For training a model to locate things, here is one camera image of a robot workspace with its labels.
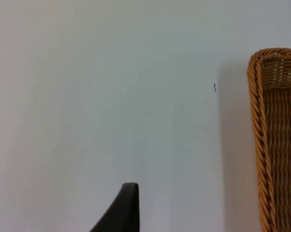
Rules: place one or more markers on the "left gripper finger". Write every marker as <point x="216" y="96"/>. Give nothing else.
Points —
<point x="123" y="212"/>

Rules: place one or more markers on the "pale brown wicker basket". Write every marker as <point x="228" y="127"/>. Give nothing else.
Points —
<point x="278" y="145"/>

